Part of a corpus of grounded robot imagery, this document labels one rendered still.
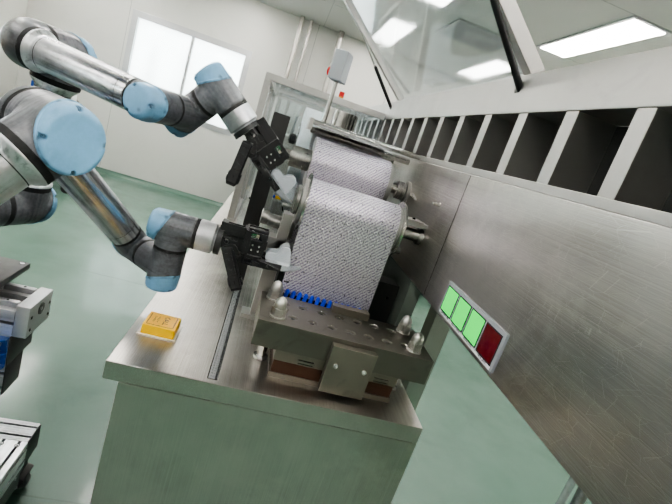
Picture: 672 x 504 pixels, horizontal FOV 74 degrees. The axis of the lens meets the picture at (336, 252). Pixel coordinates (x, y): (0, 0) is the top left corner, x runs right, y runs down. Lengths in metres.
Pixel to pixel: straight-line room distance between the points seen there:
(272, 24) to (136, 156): 2.60
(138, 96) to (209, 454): 0.74
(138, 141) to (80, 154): 6.05
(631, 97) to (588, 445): 0.45
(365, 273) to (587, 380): 0.64
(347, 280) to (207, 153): 5.70
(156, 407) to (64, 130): 0.53
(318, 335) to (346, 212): 0.31
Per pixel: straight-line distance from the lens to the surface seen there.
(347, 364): 0.97
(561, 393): 0.65
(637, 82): 0.75
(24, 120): 0.87
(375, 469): 1.09
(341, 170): 1.30
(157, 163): 6.87
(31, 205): 1.47
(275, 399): 0.95
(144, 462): 1.07
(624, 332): 0.60
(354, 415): 0.99
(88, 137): 0.87
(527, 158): 0.95
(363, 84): 6.73
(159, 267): 1.10
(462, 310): 0.88
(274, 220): 1.15
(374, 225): 1.09
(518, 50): 1.04
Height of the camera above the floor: 1.41
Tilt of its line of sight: 13 degrees down
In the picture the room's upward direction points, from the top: 19 degrees clockwise
